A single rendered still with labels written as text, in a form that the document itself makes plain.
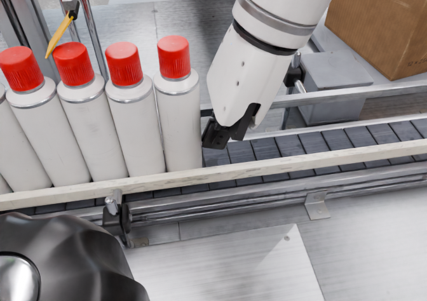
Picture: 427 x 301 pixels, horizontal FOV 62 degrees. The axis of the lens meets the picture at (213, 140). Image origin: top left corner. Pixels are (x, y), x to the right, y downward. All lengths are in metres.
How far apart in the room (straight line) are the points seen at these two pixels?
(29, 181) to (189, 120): 0.22
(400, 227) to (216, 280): 0.28
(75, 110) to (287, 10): 0.24
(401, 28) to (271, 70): 0.43
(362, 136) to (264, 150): 0.16
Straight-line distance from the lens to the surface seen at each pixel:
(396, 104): 0.77
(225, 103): 0.38
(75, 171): 0.49
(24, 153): 0.48
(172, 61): 0.37
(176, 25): 0.94
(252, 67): 0.35
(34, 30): 0.53
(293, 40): 0.36
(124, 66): 0.37
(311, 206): 0.55
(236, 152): 0.53
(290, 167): 0.49
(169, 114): 0.40
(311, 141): 0.57
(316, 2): 0.35
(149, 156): 0.44
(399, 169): 0.58
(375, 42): 0.80
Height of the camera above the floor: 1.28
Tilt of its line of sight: 47 degrees down
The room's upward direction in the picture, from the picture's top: straight up
